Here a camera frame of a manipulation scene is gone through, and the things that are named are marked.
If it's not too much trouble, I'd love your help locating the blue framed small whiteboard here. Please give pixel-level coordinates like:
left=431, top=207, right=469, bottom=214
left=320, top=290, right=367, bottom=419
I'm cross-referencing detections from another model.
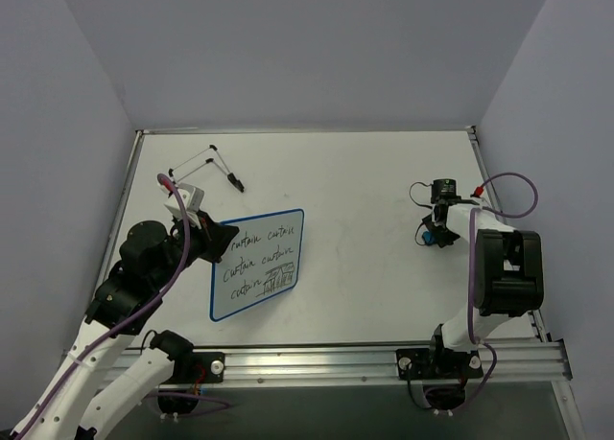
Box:
left=209, top=208, right=305, bottom=322

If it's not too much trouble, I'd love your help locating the blue whiteboard eraser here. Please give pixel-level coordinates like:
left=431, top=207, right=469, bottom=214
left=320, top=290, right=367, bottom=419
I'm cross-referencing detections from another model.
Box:
left=421, top=231, right=437, bottom=246

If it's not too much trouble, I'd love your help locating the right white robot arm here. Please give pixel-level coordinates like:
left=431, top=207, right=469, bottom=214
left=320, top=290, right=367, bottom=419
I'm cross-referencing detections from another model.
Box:
left=415, top=173, right=545, bottom=376

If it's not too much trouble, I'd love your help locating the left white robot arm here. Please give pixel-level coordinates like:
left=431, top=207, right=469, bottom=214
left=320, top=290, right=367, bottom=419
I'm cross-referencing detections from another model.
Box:
left=11, top=211, right=239, bottom=439

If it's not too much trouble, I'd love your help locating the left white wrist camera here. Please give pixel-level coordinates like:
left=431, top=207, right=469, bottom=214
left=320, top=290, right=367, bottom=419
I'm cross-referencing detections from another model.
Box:
left=157, top=174, right=205, bottom=229

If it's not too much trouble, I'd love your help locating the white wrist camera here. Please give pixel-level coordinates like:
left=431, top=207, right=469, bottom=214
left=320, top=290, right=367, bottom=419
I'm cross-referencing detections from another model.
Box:
left=459, top=197, right=491, bottom=211
left=157, top=174, right=205, bottom=229

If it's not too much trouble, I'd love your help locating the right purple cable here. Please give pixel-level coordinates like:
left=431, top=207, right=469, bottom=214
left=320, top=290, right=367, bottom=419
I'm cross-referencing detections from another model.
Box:
left=407, top=172, right=538, bottom=410

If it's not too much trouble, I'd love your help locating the purple cable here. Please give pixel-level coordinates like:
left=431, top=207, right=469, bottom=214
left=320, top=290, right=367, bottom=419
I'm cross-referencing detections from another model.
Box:
left=407, top=172, right=538, bottom=410
left=9, top=173, right=236, bottom=440

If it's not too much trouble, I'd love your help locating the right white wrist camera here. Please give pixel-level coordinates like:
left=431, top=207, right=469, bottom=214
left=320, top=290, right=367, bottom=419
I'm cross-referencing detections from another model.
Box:
left=459, top=197, right=491, bottom=211

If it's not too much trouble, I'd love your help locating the black wire whiteboard stand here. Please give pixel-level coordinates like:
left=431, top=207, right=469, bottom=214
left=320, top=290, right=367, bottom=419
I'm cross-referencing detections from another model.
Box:
left=168, top=144, right=246, bottom=193

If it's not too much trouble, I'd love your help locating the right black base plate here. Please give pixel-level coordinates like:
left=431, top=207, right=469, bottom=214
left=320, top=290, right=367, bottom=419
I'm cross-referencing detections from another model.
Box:
left=395, top=347, right=484, bottom=381

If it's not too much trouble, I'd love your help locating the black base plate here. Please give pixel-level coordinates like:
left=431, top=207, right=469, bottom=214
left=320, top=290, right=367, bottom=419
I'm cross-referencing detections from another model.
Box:
left=395, top=347, right=484, bottom=381
left=169, top=352, right=225, bottom=385

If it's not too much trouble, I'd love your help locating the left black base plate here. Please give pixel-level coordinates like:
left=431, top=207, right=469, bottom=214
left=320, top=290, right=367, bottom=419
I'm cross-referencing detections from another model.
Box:
left=169, top=352, right=225, bottom=385

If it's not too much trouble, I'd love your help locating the aluminium front rail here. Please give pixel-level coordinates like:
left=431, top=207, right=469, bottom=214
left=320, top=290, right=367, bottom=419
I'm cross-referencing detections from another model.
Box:
left=109, top=339, right=575, bottom=388

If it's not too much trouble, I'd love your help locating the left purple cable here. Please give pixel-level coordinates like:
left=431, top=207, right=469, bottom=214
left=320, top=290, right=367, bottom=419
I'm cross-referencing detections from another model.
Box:
left=9, top=173, right=236, bottom=440

